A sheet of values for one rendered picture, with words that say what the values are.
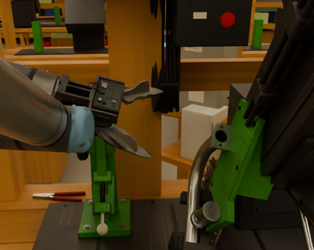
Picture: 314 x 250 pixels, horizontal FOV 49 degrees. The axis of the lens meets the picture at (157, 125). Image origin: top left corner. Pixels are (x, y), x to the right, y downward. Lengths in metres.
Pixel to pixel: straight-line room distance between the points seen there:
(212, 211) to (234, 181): 0.07
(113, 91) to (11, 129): 0.25
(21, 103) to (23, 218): 0.70
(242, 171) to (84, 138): 0.29
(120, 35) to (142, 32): 0.06
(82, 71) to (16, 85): 0.66
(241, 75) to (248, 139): 0.47
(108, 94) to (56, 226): 0.46
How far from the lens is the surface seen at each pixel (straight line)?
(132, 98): 0.70
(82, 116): 0.54
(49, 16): 10.08
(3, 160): 1.09
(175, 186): 1.15
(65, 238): 0.94
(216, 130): 0.71
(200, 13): 0.83
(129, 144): 0.66
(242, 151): 0.66
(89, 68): 1.04
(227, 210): 0.67
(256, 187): 0.70
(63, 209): 1.04
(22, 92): 0.40
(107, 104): 0.62
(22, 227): 1.04
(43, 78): 0.65
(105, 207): 0.86
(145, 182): 1.07
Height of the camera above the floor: 1.49
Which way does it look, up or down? 22 degrees down
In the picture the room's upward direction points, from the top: straight up
